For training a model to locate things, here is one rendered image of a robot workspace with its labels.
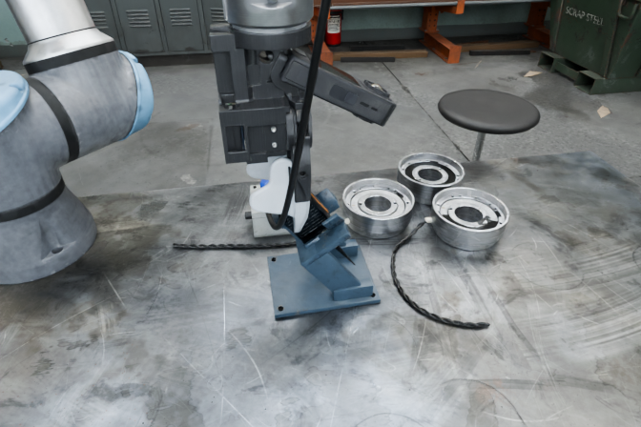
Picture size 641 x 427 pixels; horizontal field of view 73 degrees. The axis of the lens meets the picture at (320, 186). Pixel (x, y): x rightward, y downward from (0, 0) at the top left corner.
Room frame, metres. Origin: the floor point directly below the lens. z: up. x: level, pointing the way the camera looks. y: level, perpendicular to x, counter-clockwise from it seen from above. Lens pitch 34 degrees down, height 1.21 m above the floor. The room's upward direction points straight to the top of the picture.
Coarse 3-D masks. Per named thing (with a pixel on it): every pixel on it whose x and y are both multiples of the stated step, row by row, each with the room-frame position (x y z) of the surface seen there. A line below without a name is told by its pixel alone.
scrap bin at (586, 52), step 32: (576, 0) 3.42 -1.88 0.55; (608, 0) 3.10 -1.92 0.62; (640, 0) 2.80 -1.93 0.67; (576, 32) 3.37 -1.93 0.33; (608, 32) 3.03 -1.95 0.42; (640, 32) 2.90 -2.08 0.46; (544, 64) 3.62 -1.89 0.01; (576, 64) 3.47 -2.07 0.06; (608, 64) 2.99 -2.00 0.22; (640, 64) 3.01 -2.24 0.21
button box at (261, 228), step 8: (248, 216) 0.50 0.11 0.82; (256, 216) 0.48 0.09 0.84; (264, 216) 0.48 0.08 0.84; (256, 224) 0.48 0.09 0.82; (264, 224) 0.48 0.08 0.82; (256, 232) 0.48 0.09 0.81; (264, 232) 0.48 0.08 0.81; (272, 232) 0.48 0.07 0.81; (280, 232) 0.48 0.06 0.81; (288, 232) 0.48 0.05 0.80
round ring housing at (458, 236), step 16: (448, 192) 0.54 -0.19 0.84; (464, 192) 0.54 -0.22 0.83; (480, 192) 0.54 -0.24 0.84; (432, 208) 0.50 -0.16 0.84; (448, 208) 0.51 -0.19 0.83; (464, 208) 0.51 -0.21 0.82; (480, 208) 0.51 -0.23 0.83; (496, 208) 0.51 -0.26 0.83; (432, 224) 0.49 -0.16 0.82; (448, 224) 0.46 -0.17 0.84; (464, 224) 0.47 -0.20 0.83; (448, 240) 0.46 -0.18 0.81; (464, 240) 0.45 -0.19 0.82; (480, 240) 0.44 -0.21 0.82; (496, 240) 0.45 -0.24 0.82
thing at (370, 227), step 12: (360, 180) 0.56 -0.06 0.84; (372, 180) 0.57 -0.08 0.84; (384, 180) 0.57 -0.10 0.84; (348, 192) 0.55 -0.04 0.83; (360, 192) 0.55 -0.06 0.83; (396, 192) 0.55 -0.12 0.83; (408, 192) 0.53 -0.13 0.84; (348, 204) 0.52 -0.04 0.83; (360, 204) 0.52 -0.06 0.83; (372, 204) 0.54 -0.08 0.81; (384, 204) 0.53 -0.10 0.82; (396, 204) 0.52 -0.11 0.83; (408, 204) 0.52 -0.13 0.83; (348, 216) 0.49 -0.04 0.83; (360, 216) 0.48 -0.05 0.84; (396, 216) 0.47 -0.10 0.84; (408, 216) 0.49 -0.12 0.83; (360, 228) 0.48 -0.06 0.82; (372, 228) 0.47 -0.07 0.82; (384, 228) 0.47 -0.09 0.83; (396, 228) 0.47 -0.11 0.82
